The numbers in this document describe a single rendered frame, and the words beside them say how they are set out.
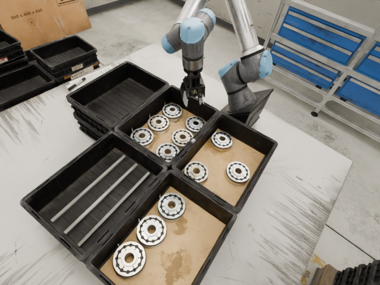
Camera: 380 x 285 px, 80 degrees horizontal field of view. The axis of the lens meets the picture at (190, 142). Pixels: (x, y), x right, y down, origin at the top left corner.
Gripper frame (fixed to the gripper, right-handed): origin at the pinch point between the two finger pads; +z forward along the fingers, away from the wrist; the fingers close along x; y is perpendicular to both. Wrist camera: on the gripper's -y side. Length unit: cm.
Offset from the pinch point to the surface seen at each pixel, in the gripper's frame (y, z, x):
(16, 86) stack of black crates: -94, 45, -124
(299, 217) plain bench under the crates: 48, 36, 39
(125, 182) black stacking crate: 26.1, 12.4, -33.0
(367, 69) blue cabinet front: -68, 60, 170
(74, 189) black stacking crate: 27, 10, -52
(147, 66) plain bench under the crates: -71, 28, -19
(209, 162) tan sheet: 20.8, 17.5, 3.0
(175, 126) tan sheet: -1.2, 15.8, -8.8
